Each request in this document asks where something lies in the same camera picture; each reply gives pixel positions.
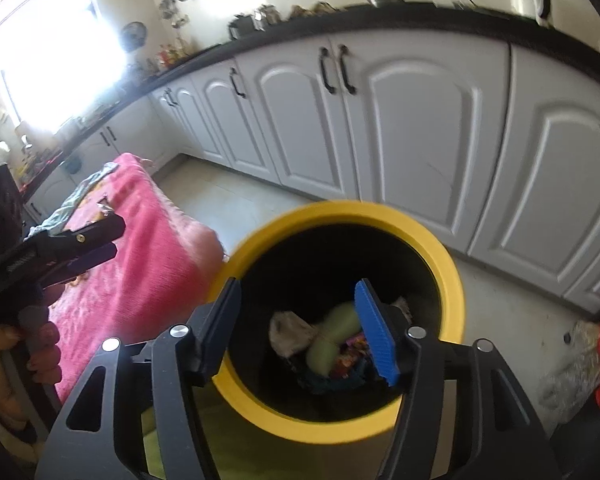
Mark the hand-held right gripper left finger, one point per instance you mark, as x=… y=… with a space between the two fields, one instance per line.
x=220 y=330

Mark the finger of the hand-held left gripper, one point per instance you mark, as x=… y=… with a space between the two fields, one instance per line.
x=85 y=262
x=80 y=237

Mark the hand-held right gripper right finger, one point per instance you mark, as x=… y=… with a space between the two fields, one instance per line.
x=375 y=330

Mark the light green sponge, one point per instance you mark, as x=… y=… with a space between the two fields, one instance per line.
x=330 y=340

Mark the black bin with yellow rim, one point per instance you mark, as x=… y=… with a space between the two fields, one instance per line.
x=330 y=210

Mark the person's left hand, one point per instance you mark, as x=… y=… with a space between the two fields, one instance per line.
x=47 y=360

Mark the light blue cloth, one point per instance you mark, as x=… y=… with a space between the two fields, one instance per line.
x=80 y=195

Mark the pink printed blanket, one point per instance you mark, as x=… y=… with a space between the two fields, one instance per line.
x=145 y=270

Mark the blue hanging plastic basket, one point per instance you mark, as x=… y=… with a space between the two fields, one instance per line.
x=73 y=164

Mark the window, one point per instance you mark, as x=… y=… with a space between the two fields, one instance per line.
x=55 y=50

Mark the white plastic sack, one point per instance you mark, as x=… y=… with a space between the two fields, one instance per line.
x=570 y=370

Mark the row of white cabinet doors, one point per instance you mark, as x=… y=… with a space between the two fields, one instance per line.
x=430 y=135

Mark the dark metal kettle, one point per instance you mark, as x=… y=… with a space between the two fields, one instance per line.
x=240 y=27

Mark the shiny steel kettle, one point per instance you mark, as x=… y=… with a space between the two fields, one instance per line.
x=264 y=15

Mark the black countertop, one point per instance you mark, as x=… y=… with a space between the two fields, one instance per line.
x=380 y=15

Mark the pile of ginger roots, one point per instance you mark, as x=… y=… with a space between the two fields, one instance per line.
x=315 y=10

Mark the round wall fan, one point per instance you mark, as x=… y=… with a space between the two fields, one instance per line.
x=134 y=36

